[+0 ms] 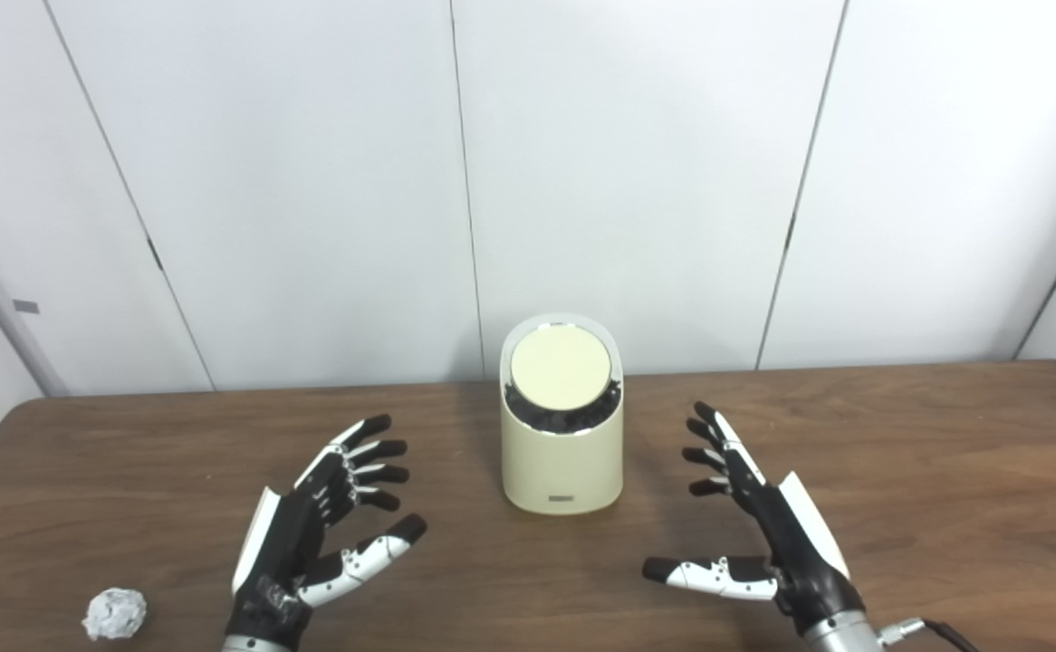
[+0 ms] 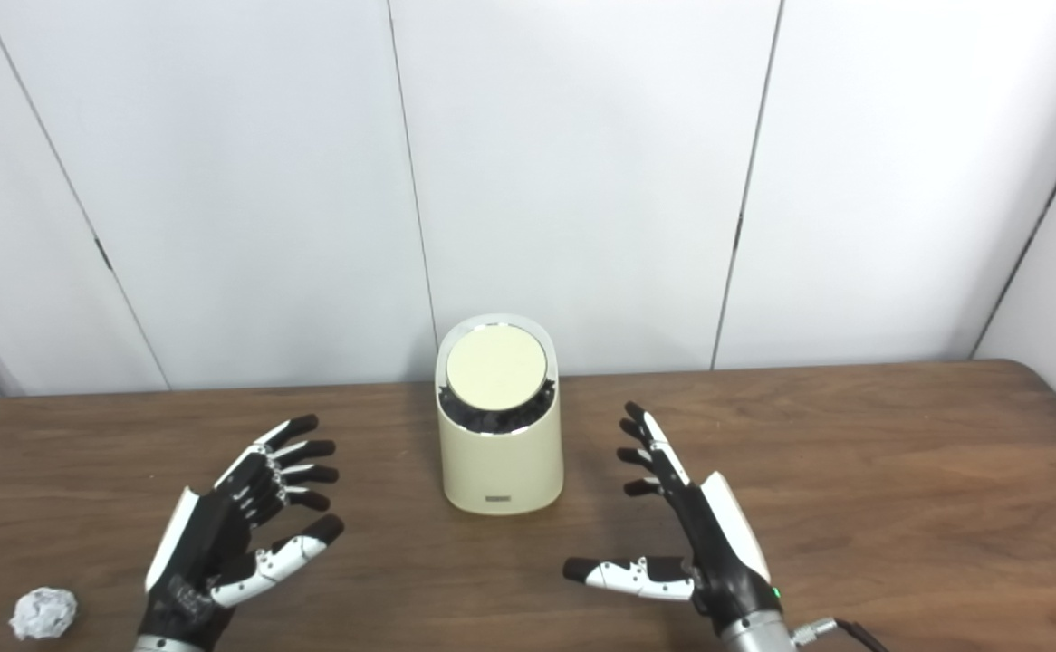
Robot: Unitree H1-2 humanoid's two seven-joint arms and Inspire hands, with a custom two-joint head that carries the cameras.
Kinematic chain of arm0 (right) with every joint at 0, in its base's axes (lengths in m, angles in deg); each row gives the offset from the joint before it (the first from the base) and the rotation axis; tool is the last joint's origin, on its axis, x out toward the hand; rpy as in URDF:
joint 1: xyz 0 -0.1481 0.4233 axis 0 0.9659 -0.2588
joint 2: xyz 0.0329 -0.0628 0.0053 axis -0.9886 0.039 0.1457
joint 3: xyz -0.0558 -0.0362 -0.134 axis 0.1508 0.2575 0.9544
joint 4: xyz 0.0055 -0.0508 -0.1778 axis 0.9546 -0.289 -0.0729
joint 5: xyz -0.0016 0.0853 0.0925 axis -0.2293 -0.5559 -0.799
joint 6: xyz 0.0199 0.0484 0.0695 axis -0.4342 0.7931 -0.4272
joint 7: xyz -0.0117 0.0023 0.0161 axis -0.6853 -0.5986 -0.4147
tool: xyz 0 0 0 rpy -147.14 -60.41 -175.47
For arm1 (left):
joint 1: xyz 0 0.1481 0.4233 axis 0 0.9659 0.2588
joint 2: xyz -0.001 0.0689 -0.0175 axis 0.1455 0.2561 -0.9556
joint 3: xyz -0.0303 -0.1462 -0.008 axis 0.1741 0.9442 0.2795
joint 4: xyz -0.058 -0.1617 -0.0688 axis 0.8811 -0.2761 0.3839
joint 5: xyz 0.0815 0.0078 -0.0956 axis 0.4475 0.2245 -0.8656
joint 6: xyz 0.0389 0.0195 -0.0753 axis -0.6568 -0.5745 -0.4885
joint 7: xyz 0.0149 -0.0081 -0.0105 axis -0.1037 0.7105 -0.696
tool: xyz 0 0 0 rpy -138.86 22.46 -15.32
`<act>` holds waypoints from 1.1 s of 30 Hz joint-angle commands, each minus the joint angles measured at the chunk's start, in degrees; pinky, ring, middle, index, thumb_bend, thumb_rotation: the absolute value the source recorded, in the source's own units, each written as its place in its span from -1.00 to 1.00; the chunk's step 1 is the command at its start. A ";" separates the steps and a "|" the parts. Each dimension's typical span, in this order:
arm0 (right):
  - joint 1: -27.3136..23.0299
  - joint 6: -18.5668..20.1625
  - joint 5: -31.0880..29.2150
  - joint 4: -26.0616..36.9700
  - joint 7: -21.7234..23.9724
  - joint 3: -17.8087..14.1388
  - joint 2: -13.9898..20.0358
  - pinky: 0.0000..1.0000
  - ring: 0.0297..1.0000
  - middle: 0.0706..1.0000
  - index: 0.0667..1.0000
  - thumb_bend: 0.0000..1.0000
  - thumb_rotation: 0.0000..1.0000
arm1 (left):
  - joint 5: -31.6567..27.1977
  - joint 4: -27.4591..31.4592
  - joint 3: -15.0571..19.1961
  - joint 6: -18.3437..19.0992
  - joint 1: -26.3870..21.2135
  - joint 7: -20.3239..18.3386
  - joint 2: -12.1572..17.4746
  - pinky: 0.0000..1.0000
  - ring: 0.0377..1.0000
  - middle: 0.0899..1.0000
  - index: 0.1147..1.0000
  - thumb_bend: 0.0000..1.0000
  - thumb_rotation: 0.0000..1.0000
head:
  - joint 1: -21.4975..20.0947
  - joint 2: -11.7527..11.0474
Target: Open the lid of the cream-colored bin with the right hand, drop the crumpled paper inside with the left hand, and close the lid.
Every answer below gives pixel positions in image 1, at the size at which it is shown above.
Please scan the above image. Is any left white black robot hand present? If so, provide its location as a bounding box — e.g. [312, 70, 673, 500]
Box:
[225, 414, 427, 649]

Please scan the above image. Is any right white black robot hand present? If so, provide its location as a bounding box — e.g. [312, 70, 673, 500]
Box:
[643, 402, 864, 635]

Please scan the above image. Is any white paper ball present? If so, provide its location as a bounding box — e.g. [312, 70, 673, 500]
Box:
[82, 588, 148, 642]

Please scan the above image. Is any round cream bin lid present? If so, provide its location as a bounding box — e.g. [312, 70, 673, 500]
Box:
[510, 326, 612, 411]

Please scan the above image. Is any cream-colored cylindrical bin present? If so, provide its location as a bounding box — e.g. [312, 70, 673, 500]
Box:
[500, 313, 625, 516]

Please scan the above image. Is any black bin liner bag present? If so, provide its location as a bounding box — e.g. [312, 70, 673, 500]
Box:
[503, 376, 621, 437]

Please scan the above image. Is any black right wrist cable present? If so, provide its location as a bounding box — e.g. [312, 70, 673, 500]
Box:
[877, 617, 982, 652]

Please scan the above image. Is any gray wall corner strip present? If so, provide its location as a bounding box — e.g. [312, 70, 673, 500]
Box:
[0, 204, 70, 399]

